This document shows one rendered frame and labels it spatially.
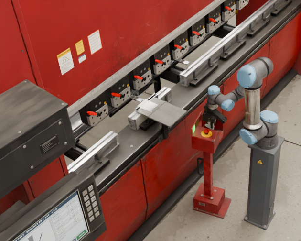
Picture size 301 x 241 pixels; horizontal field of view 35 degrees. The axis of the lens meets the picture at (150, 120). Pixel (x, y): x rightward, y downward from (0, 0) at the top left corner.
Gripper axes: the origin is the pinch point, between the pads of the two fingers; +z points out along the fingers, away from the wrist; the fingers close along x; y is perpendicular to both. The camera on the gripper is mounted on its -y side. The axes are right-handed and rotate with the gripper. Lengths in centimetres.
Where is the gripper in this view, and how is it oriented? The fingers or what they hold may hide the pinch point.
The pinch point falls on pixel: (212, 129)
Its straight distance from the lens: 327.0
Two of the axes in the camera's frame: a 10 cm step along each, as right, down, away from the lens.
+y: -9.1, -2.7, 3.2
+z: 0.1, 7.4, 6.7
